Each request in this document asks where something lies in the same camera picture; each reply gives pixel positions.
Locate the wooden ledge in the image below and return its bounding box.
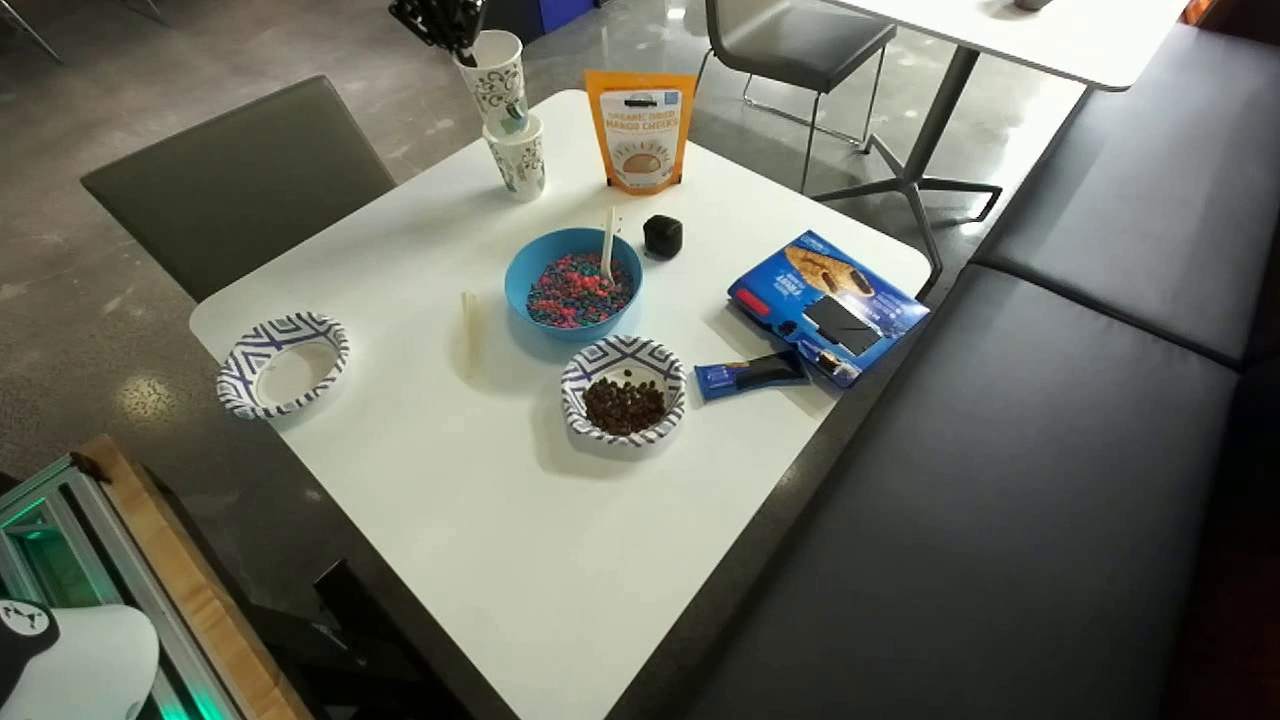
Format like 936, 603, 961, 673
71, 433, 317, 720

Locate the patterned white paper cup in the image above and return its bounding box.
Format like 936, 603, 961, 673
456, 27, 531, 135
479, 111, 552, 202

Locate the pale flat stick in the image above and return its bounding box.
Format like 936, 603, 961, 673
460, 288, 493, 371

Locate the grey metal rail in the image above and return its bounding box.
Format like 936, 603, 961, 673
0, 450, 245, 720

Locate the blue cardboard box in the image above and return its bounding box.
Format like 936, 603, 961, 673
725, 226, 933, 392

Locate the white rounded object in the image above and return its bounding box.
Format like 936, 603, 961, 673
0, 596, 166, 720

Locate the black seat metal chair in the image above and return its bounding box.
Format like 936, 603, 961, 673
694, 0, 902, 197

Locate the patterned paper bowl with raisins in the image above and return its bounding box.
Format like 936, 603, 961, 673
558, 331, 694, 450

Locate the blue plastic bowl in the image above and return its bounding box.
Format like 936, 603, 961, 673
500, 224, 647, 357

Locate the grey upholstered chair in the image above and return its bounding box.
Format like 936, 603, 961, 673
75, 70, 402, 302

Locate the small white table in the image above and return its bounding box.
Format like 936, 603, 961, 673
811, 0, 1194, 275

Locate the dark bench seat cushion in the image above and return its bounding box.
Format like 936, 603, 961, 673
976, 19, 1280, 371
674, 258, 1254, 720

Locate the dark bench backrest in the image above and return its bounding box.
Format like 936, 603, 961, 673
1174, 0, 1280, 720

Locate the empty patterned paper bowl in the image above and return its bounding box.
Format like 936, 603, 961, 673
213, 307, 358, 429

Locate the blue snack wrapper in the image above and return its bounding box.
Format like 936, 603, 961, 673
694, 349, 811, 403

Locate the small black round container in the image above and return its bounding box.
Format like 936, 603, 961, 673
640, 213, 690, 264

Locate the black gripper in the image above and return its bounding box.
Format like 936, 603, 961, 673
390, 0, 487, 70

